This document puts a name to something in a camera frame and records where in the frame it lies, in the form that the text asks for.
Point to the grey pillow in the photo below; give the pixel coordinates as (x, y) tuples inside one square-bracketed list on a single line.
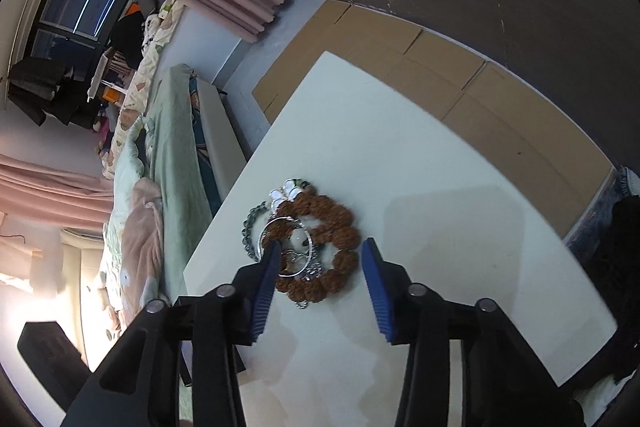
[(147, 2)]

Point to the flat cardboard sheet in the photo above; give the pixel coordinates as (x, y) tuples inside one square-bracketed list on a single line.
[(450, 72)]

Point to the pale green quilt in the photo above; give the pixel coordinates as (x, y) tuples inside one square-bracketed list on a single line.
[(125, 167)]

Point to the pink duck-print blanket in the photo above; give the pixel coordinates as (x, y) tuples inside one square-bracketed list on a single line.
[(140, 232)]

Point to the grey bed base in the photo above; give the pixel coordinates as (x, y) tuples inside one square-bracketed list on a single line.
[(220, 132)]

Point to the black bag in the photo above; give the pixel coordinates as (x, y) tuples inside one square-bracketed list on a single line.
[(127, 37)]

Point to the small white folding table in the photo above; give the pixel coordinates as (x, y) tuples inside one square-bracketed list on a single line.
[(97, 72)]

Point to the hanging dark clothes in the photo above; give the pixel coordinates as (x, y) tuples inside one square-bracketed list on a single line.
[(35, 82)]

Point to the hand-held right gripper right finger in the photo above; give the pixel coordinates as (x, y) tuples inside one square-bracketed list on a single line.
[(375, 292)]

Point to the silver bangle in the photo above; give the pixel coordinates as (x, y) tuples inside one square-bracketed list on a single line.
[(286, 218)]

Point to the green bed sheet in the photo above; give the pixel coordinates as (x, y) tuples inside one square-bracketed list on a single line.
[(175, 147)]

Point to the pile of plush toys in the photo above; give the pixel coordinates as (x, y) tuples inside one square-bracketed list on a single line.
[(106, 132)]

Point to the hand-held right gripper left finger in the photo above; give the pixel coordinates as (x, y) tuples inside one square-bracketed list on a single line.
[(267, 287)]

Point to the black jewelry box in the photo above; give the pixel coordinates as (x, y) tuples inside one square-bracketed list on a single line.
[(240, 362)]

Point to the beige hanging cloth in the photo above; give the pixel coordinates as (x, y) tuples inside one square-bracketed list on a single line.
[(42, 272)]

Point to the blue patterned cloth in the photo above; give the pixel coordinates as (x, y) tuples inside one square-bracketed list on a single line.
[(595, 212)]

